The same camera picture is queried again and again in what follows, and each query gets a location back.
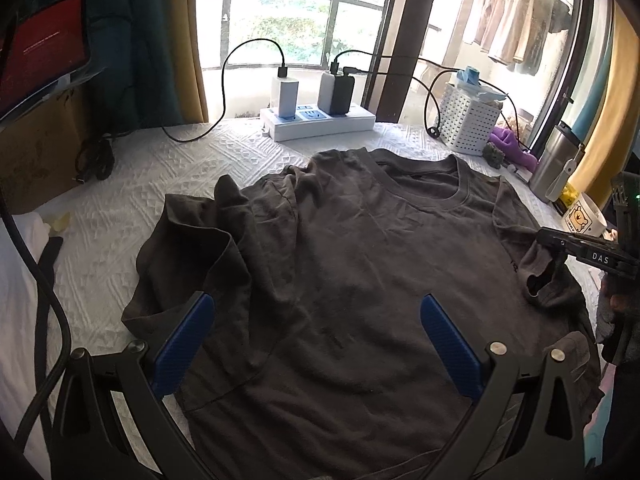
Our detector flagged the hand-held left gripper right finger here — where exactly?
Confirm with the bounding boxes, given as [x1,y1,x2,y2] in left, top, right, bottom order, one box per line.
[419,292,601,480]

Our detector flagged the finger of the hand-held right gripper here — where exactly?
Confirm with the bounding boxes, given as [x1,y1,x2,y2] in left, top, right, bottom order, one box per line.
[537,227,583,261]

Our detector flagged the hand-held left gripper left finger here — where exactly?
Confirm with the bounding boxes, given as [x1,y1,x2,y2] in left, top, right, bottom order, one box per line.
[50,291,216,480]

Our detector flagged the dark brown t-shirt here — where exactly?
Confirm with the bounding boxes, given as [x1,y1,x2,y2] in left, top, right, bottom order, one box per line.
[121,147,606,480]

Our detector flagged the person's right hand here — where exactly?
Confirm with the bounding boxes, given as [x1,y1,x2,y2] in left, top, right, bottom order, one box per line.
[596,277,640,346]

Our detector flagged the white mug with bear print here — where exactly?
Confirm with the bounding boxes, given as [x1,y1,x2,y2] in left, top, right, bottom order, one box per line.
[562,195,608,237]

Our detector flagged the steel tumbler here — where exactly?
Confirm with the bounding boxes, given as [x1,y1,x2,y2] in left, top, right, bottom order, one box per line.
[529,121,586,203]

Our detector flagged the purple soft toy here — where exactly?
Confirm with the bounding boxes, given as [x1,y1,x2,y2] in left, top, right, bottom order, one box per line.
[490,127,540,171]

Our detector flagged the white perforated basket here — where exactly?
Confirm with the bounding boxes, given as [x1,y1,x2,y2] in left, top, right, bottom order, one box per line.
[439,80,502,156]

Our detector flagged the white pillow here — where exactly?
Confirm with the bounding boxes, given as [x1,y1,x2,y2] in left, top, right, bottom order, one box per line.
[0,212,76,466]

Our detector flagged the person's dark clothing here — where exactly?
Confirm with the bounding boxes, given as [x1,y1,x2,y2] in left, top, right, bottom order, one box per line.
[597,360,640,480]

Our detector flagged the hanging dark grey shirt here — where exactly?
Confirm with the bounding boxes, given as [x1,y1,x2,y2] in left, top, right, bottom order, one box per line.
[510,0,571,78]

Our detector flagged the hanging beige shirt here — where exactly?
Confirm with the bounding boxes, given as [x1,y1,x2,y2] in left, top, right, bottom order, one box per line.
[462,0,538,66]

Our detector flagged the cardboard box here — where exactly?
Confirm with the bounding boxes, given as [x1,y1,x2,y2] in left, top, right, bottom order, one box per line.
[0,77,96,216]

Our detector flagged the white power strip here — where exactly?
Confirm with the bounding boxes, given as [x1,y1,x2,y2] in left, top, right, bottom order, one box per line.
[259,102,377,142]

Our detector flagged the black charger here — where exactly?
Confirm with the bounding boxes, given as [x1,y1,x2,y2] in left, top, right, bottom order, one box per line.
[329,75,356,115]

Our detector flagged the tall white charger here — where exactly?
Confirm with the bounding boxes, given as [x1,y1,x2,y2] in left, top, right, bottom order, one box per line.
[270,76,299,120]

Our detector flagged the tablet with red screen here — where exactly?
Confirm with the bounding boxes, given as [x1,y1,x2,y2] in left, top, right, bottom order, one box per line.
[0,0,92,123]

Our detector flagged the thick black cable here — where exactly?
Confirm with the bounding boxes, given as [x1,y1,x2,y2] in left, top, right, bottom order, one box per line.
[0,195,73,453]

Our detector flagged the black strap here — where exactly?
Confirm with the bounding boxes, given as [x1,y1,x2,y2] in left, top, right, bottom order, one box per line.
[39,236,65,281]

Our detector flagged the dark sliding door frame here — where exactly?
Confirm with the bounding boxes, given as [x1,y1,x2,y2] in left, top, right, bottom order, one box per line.
[530,0,596,156]

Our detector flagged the bundle of black cable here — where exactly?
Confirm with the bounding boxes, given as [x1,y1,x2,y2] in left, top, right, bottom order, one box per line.
[75,132,117,183]

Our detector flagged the black charging cable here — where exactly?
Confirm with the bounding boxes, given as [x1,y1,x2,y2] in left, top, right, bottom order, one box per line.
[345,66,443,138]
[331,50,463,73]
[161,39,288,143]

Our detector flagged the brown window post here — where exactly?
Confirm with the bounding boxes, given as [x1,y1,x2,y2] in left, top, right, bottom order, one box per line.
[360,0,443,123]

